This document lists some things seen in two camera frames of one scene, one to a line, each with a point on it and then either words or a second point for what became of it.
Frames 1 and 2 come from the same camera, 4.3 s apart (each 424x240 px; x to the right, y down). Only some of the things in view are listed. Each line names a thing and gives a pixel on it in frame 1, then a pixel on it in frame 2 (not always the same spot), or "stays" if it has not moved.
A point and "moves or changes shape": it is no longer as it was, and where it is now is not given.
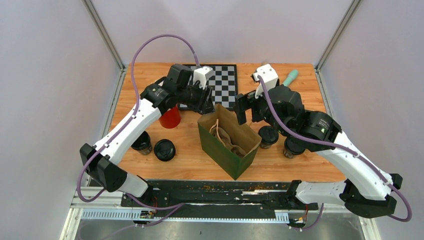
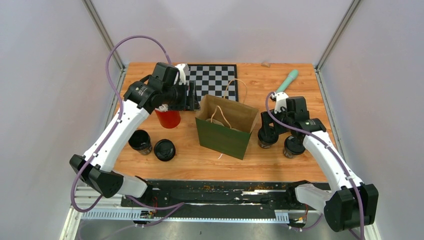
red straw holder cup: [171, 119] stays
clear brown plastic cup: [288, 154] stays
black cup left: [143, 144] stays
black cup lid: [164, 150] stays
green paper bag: [230, 145] moves or changes shape
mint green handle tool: [291, 76] stays
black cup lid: [294, 146] stays
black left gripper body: [198, 104] to [183, 99]
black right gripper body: [259, 109] to [279, 127]
